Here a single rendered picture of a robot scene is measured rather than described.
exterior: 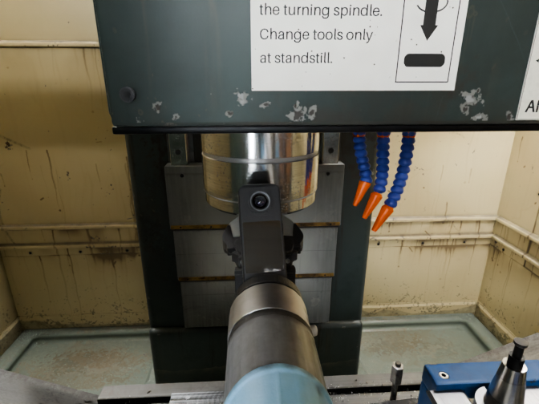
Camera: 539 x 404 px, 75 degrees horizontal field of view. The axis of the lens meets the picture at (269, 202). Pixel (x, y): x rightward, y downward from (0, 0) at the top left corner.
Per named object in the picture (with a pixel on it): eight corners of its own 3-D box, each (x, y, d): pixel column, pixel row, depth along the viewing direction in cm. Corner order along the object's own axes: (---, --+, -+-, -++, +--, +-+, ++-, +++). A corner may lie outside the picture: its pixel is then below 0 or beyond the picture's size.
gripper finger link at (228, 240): (217, 236, 48) (229, 267, 41) (217, 225, 48) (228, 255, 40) (251, 232, 50) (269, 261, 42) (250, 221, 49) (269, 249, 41)
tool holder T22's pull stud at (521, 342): (517, 359, 44) (524, 337, 43) (525, 370, 42) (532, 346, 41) (503, 359, 44) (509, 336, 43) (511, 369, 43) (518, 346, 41)
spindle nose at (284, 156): (304, 181, 59) (306, 107, 55) (330, 216, 44) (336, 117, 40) (207, 184, 57) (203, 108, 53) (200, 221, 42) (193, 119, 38)
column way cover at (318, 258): (334, 325, 110) (345, 164, 93) (180, 331, 107) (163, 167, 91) (330, 315, 114) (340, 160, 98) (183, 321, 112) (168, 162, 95)
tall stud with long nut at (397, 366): (399, 411, 81) (407, 367, 77) (388, 412, 81) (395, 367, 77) (395, 401, 84) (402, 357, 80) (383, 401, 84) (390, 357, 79)
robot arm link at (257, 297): (225, 309, 29) (322, 305, 30) (228, 278, 33) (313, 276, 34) (228, 378, 32) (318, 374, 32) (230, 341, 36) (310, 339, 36)
